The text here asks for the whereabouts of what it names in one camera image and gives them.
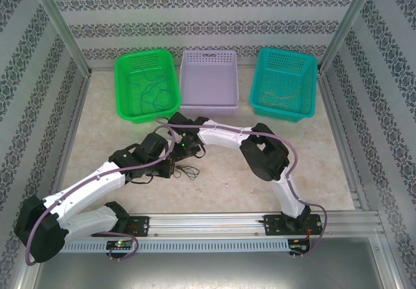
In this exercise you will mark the lilac plastic basket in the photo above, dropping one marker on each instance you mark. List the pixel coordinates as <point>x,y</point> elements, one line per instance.
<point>208,84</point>

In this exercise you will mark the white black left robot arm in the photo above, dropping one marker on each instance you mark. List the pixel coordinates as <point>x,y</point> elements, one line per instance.
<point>91,185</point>

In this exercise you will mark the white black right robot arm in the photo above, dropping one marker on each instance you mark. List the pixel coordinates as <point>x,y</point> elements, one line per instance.
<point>221,136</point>

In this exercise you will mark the green plastic basket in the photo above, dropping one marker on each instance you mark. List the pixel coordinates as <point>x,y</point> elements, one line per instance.
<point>130,97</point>

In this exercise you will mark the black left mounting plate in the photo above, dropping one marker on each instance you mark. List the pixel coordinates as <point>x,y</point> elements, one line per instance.
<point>139,225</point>

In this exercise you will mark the black mounting plate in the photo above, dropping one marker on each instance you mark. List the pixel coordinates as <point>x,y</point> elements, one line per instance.
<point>139,225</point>
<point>273,225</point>

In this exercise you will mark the left circuit board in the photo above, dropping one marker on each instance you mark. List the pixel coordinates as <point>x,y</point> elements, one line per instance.
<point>120,244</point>

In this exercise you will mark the circuit board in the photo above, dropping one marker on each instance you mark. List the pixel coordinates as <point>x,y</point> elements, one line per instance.
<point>120,244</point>
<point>299,246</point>

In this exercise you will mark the grey metal shelf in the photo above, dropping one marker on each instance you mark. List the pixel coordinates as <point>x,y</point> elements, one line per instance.
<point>208,272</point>

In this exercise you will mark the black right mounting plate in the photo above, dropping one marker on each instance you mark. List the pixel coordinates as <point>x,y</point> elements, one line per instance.
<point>273,225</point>

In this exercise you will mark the teal plastic basket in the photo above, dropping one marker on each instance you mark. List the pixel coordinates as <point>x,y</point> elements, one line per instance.
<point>292,71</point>

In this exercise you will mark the right circuit board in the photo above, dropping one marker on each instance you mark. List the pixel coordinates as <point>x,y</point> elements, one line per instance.
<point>299,246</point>

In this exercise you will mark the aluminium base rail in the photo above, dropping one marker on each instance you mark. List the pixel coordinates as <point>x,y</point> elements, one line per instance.
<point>208,224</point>

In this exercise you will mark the aluminium side rail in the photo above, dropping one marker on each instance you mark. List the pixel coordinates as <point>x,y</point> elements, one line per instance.
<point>76,117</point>
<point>341,133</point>

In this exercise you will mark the aluminium frame post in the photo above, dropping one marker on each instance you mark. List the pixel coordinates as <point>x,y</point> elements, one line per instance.
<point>347,22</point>
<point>58,22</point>

